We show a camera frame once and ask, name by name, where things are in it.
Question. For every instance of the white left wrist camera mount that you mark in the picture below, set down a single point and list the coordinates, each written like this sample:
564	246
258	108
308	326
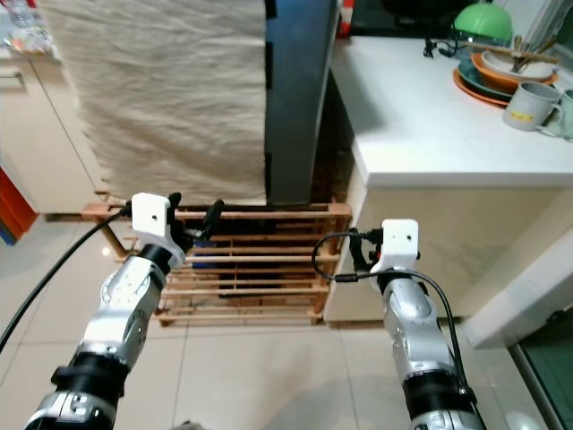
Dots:
150	219

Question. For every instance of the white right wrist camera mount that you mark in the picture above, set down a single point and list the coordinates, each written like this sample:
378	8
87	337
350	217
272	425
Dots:
397	242

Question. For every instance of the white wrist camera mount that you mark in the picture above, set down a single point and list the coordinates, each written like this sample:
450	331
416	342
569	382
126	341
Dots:
397	242
150	219

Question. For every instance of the cream kitchen cabinet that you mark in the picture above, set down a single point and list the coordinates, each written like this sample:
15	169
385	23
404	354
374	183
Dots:
45	143

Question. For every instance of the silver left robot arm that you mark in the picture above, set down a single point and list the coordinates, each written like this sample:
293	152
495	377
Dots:
124	305

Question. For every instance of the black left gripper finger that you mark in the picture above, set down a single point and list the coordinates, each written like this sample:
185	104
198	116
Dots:
177	198
213	220

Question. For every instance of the beige hanging cloth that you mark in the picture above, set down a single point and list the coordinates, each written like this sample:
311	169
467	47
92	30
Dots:
161	98

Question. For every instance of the dark grey fridge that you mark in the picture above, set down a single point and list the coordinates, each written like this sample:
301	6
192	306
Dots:
300	98

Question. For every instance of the green bowl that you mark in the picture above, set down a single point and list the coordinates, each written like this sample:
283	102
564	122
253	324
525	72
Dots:
483	21

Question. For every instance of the teal plate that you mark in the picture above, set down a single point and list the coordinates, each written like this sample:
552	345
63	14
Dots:
466	76

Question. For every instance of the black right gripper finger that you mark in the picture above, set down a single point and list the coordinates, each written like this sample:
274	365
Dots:
354	260

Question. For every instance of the orange plate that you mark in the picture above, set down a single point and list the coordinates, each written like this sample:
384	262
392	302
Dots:
474	97

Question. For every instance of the wooden slatted rack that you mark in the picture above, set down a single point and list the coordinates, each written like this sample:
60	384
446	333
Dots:
260	269

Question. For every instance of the orange bowl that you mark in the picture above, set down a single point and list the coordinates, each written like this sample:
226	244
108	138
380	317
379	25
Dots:
497	83

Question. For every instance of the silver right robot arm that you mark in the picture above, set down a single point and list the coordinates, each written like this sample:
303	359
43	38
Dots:
416	331

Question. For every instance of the grey mug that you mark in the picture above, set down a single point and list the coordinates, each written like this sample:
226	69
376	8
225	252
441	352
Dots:
528	106

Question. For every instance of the wooden chopstick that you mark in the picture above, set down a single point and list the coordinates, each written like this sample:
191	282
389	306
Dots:
501	50

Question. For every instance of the pale green mug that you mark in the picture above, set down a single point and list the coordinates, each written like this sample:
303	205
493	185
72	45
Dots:
567	115

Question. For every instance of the white kitchen counter cabinet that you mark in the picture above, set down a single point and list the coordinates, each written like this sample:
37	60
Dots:
421	134

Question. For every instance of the red and blue object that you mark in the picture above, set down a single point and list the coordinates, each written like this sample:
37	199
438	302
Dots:
13	210

